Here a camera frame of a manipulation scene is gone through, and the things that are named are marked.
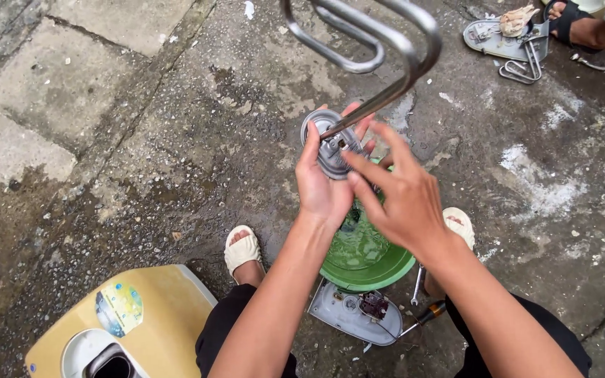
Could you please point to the crumpled beige rag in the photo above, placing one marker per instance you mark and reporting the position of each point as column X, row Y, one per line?
column 518, row 20

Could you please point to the person's black trousers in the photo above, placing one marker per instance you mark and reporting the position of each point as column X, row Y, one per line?
column 223, row 330

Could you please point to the dark red thermostat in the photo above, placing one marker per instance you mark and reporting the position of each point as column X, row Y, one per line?
column 374, row 306

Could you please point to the person's left hand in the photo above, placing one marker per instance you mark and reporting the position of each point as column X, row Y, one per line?
column 321, row 194

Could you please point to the black sandal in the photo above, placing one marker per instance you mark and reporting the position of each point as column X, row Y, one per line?
column 565, row 21

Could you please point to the cream slipper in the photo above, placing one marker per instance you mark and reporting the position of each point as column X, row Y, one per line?
column 242, row 249
column 460, row 223

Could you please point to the green plastic basin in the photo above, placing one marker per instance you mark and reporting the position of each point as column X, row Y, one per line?
column 365, row 262

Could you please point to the gray plastic cover plate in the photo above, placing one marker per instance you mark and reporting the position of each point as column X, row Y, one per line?
column 342, row 315

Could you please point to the silver wrench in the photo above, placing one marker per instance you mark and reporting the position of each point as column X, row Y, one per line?
column 417, row 286

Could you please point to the metal heating element with flange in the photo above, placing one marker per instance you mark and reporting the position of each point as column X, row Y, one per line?
column 413, row 31

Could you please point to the gray flange with heating coil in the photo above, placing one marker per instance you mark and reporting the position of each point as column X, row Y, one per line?
column 502, row 47

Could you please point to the person's right hand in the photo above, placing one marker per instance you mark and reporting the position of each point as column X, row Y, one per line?
column 413, row 204

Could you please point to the yellow water heater tank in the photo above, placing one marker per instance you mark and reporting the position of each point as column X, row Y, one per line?
column 171, row 315

